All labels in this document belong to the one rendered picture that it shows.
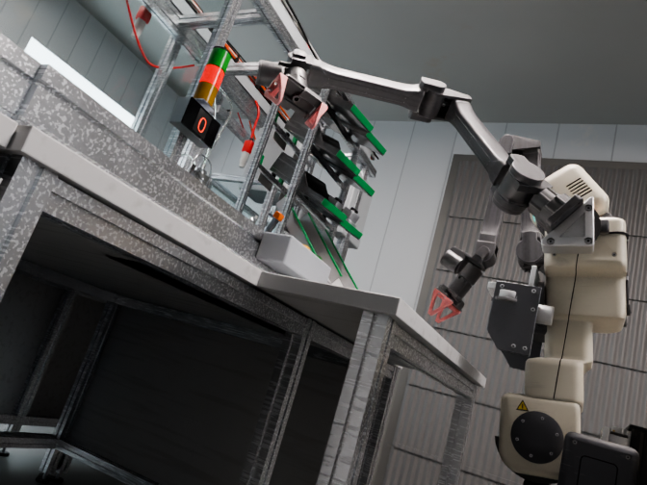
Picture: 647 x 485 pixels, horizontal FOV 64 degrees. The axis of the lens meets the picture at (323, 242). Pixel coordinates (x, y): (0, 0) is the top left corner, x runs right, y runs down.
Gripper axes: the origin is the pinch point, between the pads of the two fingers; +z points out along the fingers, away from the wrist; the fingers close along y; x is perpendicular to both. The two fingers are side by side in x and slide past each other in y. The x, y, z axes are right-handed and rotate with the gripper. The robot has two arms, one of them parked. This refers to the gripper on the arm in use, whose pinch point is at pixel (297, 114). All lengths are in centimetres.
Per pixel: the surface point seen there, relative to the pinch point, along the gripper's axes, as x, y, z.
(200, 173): 82, 10, -83
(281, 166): 32, 18, -34
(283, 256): 13.2, 6.4, 31.8
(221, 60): 8.2, -16.9, -20.9
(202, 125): 19.2, -14.0, -7.1
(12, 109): -1, -42, 50
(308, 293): 6.2, 6.7, 47.0
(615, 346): 44, 291, -90
